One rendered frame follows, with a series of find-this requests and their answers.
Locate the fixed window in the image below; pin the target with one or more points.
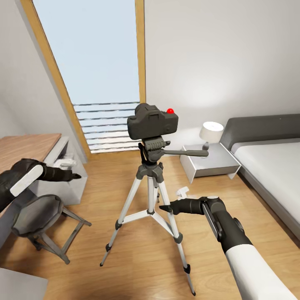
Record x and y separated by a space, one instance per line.
95 51

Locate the nightstand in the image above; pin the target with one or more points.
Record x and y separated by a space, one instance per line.
219 161

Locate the taboret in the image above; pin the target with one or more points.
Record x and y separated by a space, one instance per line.
39 215

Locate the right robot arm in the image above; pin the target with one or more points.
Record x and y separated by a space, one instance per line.
254 278

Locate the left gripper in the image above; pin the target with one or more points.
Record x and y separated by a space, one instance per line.
63 175

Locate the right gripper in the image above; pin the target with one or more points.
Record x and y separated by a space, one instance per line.
178 206

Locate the camera tripod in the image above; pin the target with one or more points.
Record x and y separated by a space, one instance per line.
151 151

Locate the digital camera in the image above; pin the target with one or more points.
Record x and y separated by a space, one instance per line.
149 121

